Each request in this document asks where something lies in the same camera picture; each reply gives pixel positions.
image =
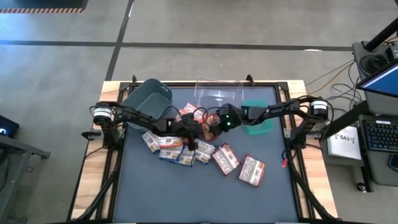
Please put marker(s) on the green translucent plastic bin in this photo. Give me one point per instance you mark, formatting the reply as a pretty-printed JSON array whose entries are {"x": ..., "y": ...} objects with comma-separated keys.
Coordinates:
[{"x": 261, "y": 128}]

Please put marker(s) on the dark computer mouse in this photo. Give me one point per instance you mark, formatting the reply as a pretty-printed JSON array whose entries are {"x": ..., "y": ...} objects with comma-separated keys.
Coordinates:
[{"x": 394, "y": 162}]

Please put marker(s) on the blue Maruchan ramen pack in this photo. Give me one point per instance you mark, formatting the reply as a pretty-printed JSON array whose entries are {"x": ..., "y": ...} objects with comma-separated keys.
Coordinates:
[
  {"x": 150, "y": 141},
  {"x": 170, "y": 154},
  {"x": 186, "y": 158},
  {"x": 204, "y": 151}
]

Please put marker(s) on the grey computer cart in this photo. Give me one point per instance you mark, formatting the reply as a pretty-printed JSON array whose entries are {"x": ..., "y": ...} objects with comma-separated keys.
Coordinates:
[{"x": 360, "y": 51}]

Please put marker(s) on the black stand pole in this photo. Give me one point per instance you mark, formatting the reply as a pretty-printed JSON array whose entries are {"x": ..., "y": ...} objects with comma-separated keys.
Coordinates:
[{"x": 381, "y": 36}]

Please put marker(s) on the clear plastic bin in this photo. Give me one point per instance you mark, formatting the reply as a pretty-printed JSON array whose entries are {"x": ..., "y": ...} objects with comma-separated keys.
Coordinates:
[{"x": 214, "y": 93}]

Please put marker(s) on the black metal table frame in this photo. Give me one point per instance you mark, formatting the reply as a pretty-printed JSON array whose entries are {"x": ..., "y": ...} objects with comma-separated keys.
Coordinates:
[{"x": 282, "y": 87}]

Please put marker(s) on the white paper sheet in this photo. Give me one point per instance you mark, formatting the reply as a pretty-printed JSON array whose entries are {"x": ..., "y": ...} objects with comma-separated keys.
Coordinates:
[{"x": 345, "y": 146}]

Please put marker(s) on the orange Maruchan ramen pack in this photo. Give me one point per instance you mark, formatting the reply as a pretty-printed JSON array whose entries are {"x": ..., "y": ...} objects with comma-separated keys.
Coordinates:
[
  {"x": 179, "y": 117},
  {"x": 169, "y": 142},
  {"x": 191, "y": 109}
]

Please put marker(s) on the black caster wheel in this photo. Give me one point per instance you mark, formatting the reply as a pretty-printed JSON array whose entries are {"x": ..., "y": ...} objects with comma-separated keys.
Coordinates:
[{"x": 361, "y": 187}]

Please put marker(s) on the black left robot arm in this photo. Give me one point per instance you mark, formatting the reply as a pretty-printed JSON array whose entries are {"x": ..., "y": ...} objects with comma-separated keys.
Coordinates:
[{"x": 136, "y": 116}]

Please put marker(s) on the black stand beam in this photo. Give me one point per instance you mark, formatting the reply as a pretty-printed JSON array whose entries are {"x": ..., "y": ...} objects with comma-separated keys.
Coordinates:
[{"x": 345, "y": 119}]

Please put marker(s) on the grey metal stand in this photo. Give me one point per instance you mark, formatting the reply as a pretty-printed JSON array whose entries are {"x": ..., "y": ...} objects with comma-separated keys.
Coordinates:
[{"x": 21, "y": 149}]

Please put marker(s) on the monitor with blue screen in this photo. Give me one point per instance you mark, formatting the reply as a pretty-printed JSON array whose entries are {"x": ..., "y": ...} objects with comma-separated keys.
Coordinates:
[{"x": 384, "y": 82}]

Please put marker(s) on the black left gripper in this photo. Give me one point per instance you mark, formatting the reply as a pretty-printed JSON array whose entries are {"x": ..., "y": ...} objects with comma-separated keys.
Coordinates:
[{"x": 186, "y": 129}]

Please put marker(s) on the red Maruchan ramen pack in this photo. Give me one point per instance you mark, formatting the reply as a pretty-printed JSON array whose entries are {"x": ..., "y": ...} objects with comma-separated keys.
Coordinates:
[
  {"x": 252, "y": 170},
  {"x": 211, "y": 119},
  {"x": 225, "y": 159}
]

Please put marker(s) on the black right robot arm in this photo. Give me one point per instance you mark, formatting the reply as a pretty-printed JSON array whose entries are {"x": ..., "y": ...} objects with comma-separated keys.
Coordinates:
[{"x": 280, "y": 109}]

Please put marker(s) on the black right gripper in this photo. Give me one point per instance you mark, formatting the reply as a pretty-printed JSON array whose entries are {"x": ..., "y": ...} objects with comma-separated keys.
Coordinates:
[{"x": 231, "y": 116}]

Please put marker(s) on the black electronic device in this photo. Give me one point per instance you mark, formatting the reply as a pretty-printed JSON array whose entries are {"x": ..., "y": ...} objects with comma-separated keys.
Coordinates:
[{"x": 7, "y": 126}]

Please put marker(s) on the black mat with hazard stripe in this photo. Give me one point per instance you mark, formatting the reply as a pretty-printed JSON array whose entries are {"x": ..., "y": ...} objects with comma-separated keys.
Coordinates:
[{"x": 46, "y": 3}]

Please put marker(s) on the black keyboard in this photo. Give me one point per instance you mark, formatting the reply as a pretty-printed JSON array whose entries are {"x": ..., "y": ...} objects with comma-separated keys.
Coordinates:
[{"x": 381, "y": 135}]

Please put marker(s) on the dark grey plastic bin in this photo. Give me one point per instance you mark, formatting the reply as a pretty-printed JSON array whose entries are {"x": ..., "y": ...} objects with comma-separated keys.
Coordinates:
[{"x": 152, "y": 96}]

